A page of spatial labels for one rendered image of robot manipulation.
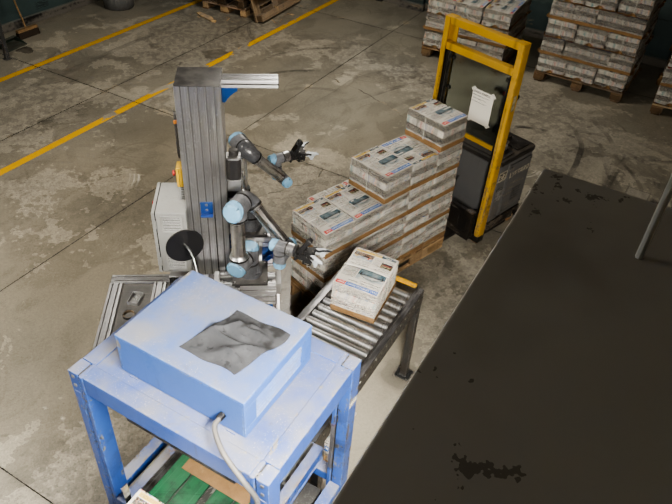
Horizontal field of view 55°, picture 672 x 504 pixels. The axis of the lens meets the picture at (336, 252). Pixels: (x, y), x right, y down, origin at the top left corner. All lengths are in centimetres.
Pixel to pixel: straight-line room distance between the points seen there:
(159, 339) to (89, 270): 318
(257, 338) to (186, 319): 30
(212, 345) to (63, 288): 319
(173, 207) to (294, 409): 191
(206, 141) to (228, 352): 168
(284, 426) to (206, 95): 193
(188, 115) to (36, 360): 221
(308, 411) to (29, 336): 309
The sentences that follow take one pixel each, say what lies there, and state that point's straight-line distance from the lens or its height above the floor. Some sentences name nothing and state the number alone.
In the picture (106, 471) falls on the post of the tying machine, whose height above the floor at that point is 90.
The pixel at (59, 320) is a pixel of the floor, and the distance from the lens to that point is 528.
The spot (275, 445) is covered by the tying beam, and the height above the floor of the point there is 155.
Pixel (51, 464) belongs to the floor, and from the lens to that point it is 447.
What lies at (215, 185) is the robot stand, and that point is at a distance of 394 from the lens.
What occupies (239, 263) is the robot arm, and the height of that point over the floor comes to 105.
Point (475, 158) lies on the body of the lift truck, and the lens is 581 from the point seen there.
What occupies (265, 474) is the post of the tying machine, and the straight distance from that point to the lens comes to 237.
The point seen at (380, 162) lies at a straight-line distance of 486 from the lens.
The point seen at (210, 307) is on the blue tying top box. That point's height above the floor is 175.
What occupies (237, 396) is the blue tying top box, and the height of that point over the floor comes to 175.
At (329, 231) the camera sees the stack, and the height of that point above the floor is 83.
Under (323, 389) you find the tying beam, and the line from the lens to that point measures 258.
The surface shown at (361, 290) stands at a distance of 376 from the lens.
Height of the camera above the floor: 356
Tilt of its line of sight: 39 degrees down
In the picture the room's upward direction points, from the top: 4 degrees clockwise
